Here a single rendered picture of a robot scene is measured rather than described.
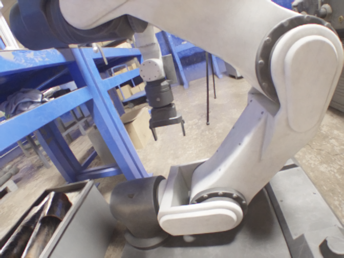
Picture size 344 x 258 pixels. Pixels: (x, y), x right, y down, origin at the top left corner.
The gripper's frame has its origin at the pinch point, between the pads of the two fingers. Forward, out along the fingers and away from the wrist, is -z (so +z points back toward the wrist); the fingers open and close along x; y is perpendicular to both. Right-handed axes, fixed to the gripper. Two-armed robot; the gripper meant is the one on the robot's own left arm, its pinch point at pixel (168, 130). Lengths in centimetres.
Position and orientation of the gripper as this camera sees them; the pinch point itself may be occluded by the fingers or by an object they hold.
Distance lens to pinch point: 63.7
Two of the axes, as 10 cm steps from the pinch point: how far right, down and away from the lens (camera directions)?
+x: 9.7, -1.7, -1.5
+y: 0.6, -4.7, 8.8
